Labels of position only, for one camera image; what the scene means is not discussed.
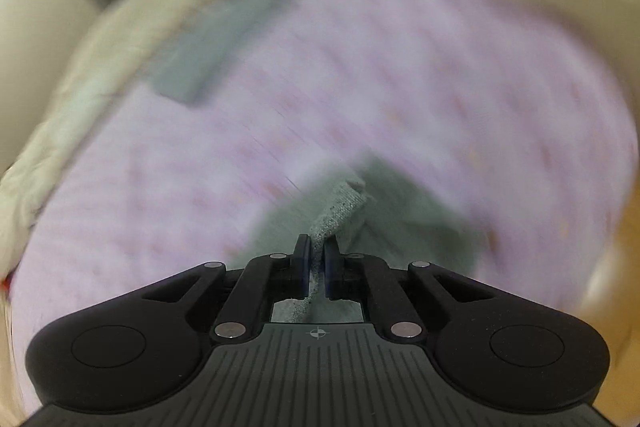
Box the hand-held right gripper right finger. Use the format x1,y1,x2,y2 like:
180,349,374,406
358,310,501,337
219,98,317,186
324,237,493,344

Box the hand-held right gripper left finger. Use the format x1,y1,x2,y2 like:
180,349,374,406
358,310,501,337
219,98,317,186
142,234,313,344

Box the grey-green towel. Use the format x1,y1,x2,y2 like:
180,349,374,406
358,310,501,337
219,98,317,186
247,154,490,325

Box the folded grey pants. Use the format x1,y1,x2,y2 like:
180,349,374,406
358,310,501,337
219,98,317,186
149,0,297,106

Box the pink patterned bed sheet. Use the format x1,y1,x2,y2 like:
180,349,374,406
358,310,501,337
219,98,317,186
10,0,638,414

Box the cream duvet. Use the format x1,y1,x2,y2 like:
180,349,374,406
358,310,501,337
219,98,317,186
0,0,273,279

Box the cream tufted headboard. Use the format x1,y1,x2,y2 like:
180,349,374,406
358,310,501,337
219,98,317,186
0,0,110,178

